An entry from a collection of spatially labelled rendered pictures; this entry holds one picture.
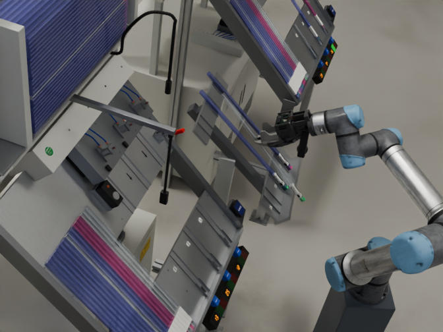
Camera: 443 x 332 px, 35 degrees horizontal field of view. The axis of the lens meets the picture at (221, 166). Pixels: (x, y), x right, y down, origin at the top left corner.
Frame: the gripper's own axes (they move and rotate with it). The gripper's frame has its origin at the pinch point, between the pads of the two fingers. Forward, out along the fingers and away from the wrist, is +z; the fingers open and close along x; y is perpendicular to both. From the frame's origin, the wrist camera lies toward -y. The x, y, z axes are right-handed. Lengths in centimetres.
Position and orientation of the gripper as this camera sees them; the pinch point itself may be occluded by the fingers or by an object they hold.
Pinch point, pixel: (259, 141)
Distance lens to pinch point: 233.2
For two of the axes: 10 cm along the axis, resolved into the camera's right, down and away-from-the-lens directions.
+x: -2.1, 6.6, -7.2
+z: -8.9, 1.7, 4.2
